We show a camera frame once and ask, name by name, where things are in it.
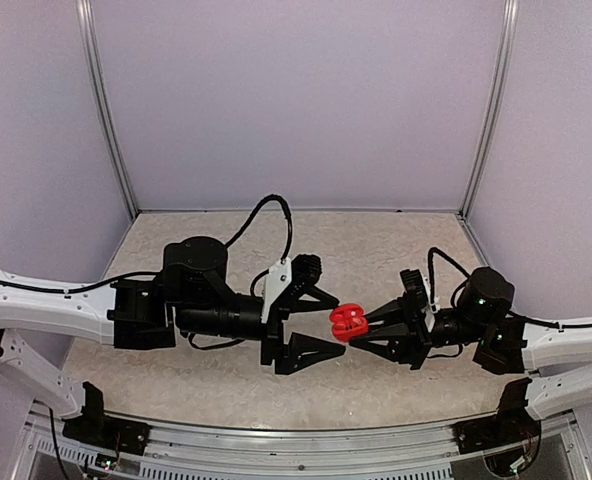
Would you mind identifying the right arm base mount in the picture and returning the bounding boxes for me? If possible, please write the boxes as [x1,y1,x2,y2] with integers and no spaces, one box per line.
[452,378,542,454]

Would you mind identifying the aluminium frame post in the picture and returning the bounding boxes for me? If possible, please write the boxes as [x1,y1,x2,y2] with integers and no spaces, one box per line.
[458,0,519,224]
[76,0,140,222]

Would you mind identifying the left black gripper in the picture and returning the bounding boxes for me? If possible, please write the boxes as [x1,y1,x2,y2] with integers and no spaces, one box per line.
[177,293,347,376]

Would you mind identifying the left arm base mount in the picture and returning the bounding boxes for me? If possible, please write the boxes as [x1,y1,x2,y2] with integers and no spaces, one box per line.
[63,381,151,456]

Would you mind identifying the right aluminium frame post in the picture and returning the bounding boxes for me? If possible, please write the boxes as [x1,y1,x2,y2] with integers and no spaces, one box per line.
[458,0,519,224]

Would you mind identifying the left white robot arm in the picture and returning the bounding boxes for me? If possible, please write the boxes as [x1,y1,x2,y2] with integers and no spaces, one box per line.
[0,236,345,445]

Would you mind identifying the front aluminium rail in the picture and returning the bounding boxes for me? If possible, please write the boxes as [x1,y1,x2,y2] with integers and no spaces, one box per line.
[9,403,592,479]

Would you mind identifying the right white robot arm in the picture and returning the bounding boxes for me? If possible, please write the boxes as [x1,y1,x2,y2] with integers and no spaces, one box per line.
[330,267,592,444]

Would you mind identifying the left aluminium frame post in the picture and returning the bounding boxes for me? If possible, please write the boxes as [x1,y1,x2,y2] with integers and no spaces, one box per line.
[76,0,140,222]

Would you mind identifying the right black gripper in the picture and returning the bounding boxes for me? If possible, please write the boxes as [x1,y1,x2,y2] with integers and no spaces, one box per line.
[347,293,487,371]

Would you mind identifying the red earbud charging case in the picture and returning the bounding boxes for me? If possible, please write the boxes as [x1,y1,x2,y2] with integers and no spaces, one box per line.
[329,303,369,343]

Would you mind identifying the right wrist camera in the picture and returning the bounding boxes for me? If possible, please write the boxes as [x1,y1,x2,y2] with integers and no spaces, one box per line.
[400,269,428,309]

